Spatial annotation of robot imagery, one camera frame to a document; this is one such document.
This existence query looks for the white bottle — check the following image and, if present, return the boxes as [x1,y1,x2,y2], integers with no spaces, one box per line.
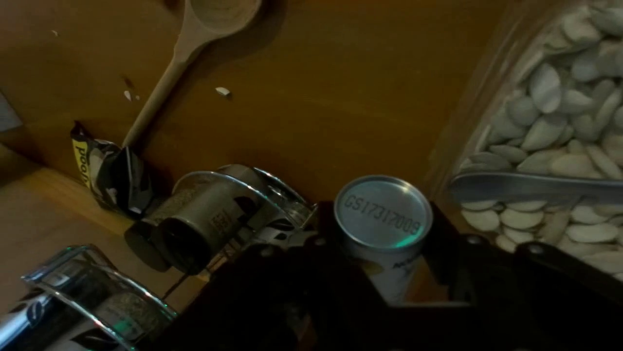
[332,174,434,304]

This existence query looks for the wooden spoon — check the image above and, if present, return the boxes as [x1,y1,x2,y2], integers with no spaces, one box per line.
[122,0,262,148]

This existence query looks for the wooden dresser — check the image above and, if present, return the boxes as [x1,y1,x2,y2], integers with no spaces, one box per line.
[0,0,549,304]

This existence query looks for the chrome spice jar rack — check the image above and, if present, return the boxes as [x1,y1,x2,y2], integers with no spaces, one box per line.
[0,164,315,351]

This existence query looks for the clear container of seeds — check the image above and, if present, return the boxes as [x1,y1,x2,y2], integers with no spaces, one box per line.
[434,0,623,279]

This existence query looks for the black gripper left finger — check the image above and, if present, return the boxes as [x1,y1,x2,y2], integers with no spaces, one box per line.
[151,244,408,351]

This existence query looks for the black snack packet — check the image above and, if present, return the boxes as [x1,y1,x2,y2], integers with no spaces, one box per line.
[70,123,153,219]

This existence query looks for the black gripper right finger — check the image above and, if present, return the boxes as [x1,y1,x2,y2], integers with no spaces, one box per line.
[424,207,623,351]

